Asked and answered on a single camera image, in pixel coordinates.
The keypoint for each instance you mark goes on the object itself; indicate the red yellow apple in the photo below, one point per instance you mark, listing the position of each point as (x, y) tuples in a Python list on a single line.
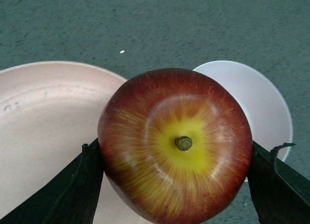
[(128, 161)]

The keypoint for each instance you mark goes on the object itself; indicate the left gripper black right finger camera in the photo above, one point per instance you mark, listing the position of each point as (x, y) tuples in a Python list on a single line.
[(279, 194)]

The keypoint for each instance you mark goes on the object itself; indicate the pink bowl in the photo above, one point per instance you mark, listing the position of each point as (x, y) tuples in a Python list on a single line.
[(264, 112)]

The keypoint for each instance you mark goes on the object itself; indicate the pink plate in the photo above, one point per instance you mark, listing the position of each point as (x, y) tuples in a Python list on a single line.
[(48, 110)]

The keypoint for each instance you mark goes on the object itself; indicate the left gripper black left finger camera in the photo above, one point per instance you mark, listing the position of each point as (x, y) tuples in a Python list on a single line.
[(71, 197)]

